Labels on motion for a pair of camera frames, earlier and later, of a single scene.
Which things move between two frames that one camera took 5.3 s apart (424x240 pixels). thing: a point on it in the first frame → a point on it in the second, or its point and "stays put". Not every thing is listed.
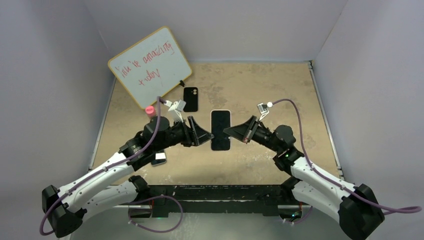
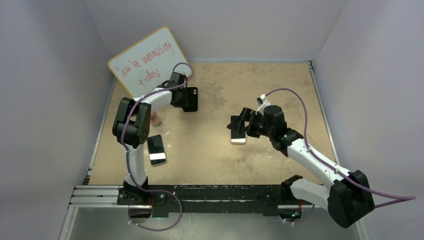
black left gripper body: [185, 137] → [182, 102]
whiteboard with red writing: [152, 68] stays put
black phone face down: [190, 97] stays put
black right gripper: [245, 131] → [249, 115]
